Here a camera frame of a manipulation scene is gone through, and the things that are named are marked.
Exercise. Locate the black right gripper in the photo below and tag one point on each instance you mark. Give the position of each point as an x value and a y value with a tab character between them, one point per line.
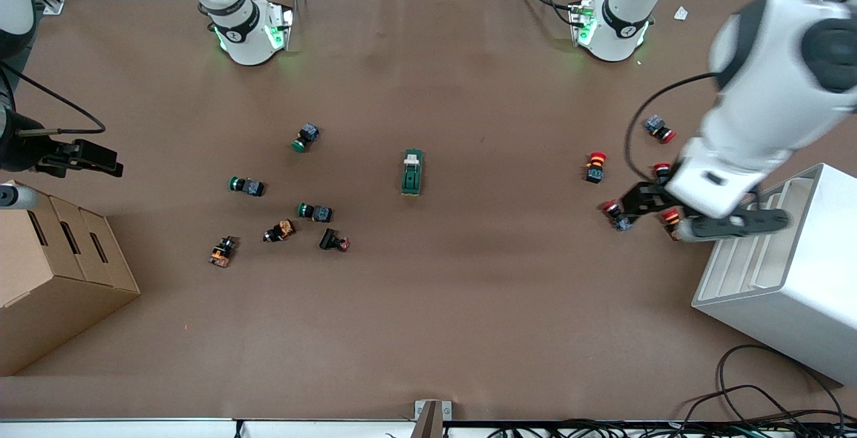
19	145

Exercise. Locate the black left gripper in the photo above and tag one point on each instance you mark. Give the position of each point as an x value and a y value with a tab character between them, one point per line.
647	198

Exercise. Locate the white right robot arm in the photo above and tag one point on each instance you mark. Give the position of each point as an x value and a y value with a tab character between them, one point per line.
244	39

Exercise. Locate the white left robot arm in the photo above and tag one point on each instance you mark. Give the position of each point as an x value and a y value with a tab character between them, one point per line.
763	90

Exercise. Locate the red mushroom button grey block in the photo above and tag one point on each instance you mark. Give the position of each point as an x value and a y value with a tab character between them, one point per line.
610	209
656	124
661	169

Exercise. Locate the red mushroom button orange block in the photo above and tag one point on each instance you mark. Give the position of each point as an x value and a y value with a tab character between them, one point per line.
669	217

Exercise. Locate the brown cardboard slotted box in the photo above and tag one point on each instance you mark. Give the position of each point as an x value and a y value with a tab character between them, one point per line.
60	290

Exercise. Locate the green push button grey block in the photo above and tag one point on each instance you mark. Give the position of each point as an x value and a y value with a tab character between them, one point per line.
251	187
306	135
320	213

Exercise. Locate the black push button orange block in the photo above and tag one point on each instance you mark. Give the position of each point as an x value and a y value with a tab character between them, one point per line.
281	230
222	252

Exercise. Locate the white stepped rack box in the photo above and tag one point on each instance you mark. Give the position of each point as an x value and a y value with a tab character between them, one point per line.
790	304

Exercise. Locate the small white paper scrap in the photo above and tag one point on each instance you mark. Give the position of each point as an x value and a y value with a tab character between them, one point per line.
681	13

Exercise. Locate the brown table cover mat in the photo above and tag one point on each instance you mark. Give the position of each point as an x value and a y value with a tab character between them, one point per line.
469	304

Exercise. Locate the black push button red terminals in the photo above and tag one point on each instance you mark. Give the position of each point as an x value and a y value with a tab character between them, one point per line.
329	239

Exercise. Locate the grey metal camera bracket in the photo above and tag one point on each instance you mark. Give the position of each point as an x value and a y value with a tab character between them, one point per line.
432	419

